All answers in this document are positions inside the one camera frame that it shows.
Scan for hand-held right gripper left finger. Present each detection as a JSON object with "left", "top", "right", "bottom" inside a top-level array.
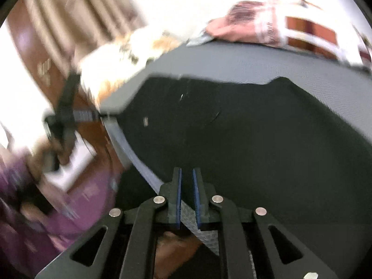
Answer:
[{"left": 35, "top": 167, "right": 183, "bottom": 279}]

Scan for pink maroon checkered blanket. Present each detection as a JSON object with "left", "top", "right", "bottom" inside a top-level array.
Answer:
[{"left": 186, "top": 0, "right": 372, "bottom": 71}]

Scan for white flat panel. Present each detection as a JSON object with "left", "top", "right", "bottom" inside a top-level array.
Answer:
[{"left": 43, "top": 143, "right": 98, "bottom": 193}]

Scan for grey textured bed mat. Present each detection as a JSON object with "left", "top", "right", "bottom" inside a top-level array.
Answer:
[{"left": 95, "top": 39, "right": 372, "bottom": 257}]

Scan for pale blue cloth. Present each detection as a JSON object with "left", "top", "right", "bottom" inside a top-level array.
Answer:
[{"left": 186, "top": 30, "right": 217, "bottom": 47}]

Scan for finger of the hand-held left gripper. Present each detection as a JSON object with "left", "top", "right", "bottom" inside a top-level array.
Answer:
[{"left": 74, "top": 109, "right": 101, "bottom": 123}]

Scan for black pants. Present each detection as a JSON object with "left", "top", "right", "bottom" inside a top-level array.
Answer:
[{"left": 116, "top": 75, "right": 372, "bottom": 268}]

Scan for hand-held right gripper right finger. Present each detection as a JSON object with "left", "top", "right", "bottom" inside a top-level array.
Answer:
[{"left": 192, "top": 168, "right": 339, "bottom": 279}]

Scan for beige curtain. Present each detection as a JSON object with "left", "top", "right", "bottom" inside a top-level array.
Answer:
[{"left": 26, "top": 0, "right": 147, "bottom": 74}]

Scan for white orange patterned cloth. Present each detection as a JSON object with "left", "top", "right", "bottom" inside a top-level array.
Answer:
[{"left": 78, "top": 28, "right": 187, "bottom": 109}]

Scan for brown wooden door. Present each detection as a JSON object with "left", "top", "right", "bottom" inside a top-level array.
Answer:
[{"left": 5, "top": 4, "right": 76, "bottom": 117}]

